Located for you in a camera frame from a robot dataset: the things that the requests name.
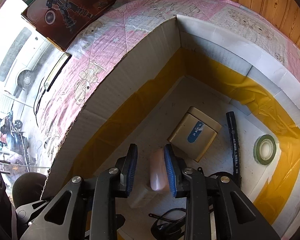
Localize pink stapler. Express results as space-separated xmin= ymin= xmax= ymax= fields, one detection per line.
xmin=149 ymin=148 xmax=170 ymax=192

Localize gold tea tin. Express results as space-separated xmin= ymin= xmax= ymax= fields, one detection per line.
xmin=168 ymin=106 xmax=222 ymax=162

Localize black marker pen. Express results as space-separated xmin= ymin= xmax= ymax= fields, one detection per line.
xmin=226 ymin=111 xmax=242 ymax=188

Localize black sunglasses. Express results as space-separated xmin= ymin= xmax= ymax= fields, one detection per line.
xmin=148 ymin=171 xmax=241 ymax=240

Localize green tape roll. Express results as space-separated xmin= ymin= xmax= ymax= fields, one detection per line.
xmin=253 ymin=134 xmax=276 ymax=166

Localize white cardboard box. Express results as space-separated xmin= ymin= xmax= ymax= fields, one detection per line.
xmin=43 ymin=15 xmax=300 ymax=239

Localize pink cartoon quilt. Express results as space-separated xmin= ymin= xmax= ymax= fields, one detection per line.
xmin=37 ymin=0 xmax=300 ymax=154

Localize robot toy box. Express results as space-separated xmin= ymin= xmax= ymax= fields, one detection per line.
xmin=21 ymin=0 xmax=116 ymax=51

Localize left gripper camera unit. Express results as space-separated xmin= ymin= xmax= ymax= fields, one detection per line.
xmin=0 ymin=172 xmax=18 ymax=239

